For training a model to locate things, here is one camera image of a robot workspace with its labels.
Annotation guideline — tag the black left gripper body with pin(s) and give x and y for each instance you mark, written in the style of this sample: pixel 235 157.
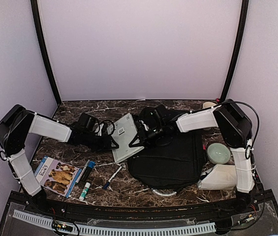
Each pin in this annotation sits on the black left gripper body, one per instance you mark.
pixel 96 145

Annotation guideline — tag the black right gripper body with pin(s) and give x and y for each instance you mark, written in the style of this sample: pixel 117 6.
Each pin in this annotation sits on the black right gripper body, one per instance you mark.
pixel 149 139

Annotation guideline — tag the pale green shrink-wrapped book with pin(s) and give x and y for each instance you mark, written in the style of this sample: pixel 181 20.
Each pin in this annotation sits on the pale green shrink-wrapped book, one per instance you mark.
pixel 123 133

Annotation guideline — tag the black student backpack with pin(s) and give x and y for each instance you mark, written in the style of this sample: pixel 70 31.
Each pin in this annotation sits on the black student backpack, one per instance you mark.
pixel 171 167

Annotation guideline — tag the dog picture book Bark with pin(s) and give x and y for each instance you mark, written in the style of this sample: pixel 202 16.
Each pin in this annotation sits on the dog picture book Bark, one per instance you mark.
pixel 57 176

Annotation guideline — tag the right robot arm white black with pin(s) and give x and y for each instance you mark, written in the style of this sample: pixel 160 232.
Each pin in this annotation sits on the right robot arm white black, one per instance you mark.
pixel 235 126

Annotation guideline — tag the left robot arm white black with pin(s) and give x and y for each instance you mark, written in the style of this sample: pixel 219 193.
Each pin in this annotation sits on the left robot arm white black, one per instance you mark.
pixel 19 123

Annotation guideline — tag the white paper tissue pack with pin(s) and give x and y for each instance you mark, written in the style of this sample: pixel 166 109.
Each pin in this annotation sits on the white paper tissue pack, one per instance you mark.
pixel 219 177

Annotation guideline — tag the black marker blue cap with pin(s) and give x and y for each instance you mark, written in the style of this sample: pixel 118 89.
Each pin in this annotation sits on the black marker blue cap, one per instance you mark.
pixel 88 171

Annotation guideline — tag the thin white pen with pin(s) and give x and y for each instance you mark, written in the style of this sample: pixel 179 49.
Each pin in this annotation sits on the thin white pen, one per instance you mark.
pixel 82 172

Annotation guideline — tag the white green glue stick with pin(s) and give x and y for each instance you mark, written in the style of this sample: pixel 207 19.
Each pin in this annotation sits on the white green glue stick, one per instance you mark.
pixel 84 191

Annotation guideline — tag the white pen blue cap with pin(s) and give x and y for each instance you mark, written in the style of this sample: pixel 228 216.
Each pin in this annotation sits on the white pen blue cap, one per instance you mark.
pixel 111 178

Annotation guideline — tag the white ceramic mug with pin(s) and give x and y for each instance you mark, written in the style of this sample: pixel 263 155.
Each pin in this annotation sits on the white ceramic mug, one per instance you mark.
pixel 208 105

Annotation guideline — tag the pale green ceramic bowl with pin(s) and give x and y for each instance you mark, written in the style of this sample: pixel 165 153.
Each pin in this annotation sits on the pale green ceramic bowl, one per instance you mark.
pixel 218 153

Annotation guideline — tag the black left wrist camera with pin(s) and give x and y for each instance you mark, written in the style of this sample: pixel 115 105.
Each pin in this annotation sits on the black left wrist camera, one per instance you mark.
pixel 88 122

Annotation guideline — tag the white slotted cable duct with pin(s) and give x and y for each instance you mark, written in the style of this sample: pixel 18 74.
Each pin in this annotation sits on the white slotted cable duct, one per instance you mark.
pixel 87 230

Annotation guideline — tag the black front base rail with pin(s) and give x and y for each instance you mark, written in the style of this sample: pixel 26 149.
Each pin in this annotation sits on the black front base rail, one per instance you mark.
pixel 82 211

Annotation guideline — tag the black left corner post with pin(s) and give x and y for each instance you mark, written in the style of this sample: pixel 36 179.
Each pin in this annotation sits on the black left corner post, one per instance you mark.
pixel 43 51

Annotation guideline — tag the black corner post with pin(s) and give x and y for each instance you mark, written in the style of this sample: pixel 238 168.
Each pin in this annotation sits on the black corner post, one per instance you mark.
pixel 236 50
pixel 43 51

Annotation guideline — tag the black right corner post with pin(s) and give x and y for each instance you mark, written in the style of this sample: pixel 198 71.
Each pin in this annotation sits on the black right corner post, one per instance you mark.
pixel 236 50

